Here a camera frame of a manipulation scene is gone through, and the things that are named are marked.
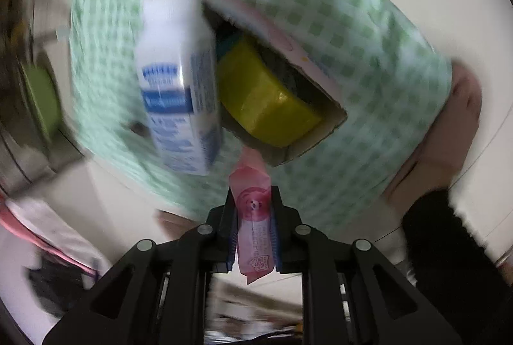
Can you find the yellow tape roll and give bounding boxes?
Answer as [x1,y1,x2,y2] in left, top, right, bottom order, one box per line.
[216,37,325,148]

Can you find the person's leg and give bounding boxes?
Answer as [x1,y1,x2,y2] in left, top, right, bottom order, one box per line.
[383,62,490,282]

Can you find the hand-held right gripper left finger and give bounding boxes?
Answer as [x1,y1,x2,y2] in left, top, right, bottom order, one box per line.
[42,185,241,345]

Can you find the pink edged white cloth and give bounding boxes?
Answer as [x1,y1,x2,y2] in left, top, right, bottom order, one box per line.
[0,197,113,325]

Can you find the cardboard box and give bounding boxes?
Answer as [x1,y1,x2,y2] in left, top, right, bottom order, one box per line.
[200,0,349,168]

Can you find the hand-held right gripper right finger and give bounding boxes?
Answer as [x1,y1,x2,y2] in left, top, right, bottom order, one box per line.
[272,185,463,345]

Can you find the pink packet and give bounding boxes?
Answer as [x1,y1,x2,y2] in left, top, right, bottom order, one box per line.
[228,148,277,285]

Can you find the white blue carton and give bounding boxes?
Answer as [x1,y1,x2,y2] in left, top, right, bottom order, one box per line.
[134,0,225,176]

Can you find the green plastic basin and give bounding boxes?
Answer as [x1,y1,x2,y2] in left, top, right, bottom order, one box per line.
[20,60,61,137]

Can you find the dark cloth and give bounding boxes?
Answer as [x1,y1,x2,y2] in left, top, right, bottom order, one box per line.
[28,257,93,314]

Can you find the green checked cloth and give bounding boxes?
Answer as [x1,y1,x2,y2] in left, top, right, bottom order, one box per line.
[69,0,453,235]

